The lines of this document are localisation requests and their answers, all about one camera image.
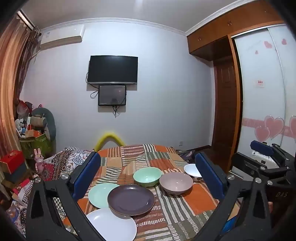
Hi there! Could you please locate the dark grey box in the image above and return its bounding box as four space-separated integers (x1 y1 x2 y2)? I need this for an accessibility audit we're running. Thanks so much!
3 164 28 183

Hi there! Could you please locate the dark purple plate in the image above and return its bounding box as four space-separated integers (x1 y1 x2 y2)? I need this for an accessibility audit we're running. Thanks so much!
107 184 155 217

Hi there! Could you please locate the patchwork striped blanket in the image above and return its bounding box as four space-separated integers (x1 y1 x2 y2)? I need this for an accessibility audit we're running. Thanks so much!
62 144 241 241

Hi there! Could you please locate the green bowl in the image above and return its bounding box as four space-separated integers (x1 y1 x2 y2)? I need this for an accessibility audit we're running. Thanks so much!
133 167 162 188

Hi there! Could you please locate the red box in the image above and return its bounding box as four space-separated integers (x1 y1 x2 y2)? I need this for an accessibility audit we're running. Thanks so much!
0 150 25 174

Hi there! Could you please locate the brown patterned curtain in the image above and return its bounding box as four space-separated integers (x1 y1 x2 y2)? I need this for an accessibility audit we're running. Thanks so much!
16 27 41 100

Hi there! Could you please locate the orange striped curtain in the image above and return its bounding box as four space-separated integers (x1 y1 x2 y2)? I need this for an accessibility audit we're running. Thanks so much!
0 14 30 158

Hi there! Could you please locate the mauve bowl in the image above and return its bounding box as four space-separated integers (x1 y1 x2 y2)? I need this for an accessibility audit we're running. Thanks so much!
159 172 193 195

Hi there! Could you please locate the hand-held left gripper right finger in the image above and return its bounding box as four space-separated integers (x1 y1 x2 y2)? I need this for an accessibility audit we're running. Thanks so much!
194 152 272 241

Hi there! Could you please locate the grey plush toy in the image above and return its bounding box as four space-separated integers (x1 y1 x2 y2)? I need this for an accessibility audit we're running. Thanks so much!
30 107 56 142

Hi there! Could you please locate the small black wall monitor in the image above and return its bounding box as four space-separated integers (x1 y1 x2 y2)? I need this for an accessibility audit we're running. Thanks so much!
98 85 127 106

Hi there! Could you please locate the black wall television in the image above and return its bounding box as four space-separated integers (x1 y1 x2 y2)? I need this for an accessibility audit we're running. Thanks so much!
87 55 138 85

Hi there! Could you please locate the yellow foam tube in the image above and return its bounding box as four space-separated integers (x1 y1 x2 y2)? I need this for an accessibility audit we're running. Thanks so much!
94 131 126 152

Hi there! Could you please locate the green storage bag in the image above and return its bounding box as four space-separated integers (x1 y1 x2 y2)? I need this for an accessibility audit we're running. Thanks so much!
20 133 52 159

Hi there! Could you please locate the white bowl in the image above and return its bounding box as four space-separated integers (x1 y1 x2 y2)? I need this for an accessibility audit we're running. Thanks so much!
184 163 204 182

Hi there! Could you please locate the white sticker-covered appliance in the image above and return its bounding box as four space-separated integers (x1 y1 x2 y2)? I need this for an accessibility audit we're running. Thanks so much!
252 149 281 169

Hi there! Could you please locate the orange box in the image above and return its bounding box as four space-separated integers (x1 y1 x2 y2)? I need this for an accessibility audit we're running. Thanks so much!
26 130 43 139

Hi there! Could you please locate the white air conditioner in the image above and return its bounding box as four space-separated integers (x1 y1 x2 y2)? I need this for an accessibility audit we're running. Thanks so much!
39 24 85 50

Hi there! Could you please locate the red plastic bag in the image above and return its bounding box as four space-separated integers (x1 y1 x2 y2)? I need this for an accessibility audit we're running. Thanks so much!
18 100 34 117

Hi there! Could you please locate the green plate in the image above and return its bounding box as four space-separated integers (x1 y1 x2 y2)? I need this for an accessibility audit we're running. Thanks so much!
88 183 121 209

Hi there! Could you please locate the pink bunny toy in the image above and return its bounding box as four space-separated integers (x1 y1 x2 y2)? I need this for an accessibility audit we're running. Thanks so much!
33 148 45 173

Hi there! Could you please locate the floral patterned quilt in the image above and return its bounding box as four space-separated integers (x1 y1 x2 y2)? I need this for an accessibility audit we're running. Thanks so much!
5 146 95 232

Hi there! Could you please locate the curtain rail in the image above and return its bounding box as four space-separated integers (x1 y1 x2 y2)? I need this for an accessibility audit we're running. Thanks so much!
18 10 36 30

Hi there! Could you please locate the white plate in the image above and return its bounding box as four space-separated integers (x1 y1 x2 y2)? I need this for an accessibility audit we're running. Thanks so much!
86 208 137 241

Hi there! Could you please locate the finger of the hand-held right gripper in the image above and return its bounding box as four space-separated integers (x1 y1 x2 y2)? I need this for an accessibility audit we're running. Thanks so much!
250 140 290 166
231 152 287 183

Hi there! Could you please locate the white heart-print sliding door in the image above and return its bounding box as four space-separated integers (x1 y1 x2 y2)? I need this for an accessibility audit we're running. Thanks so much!
233 23 296 163

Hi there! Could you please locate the wooden overhead cabinet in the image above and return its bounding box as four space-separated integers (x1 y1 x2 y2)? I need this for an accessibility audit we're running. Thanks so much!
187 0 287 62

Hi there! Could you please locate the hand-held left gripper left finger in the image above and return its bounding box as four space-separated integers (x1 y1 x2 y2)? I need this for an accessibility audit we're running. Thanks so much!
26 151 104 241

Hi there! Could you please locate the brown wooden door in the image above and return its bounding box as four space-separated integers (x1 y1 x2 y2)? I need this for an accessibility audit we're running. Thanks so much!
211 57 239 151

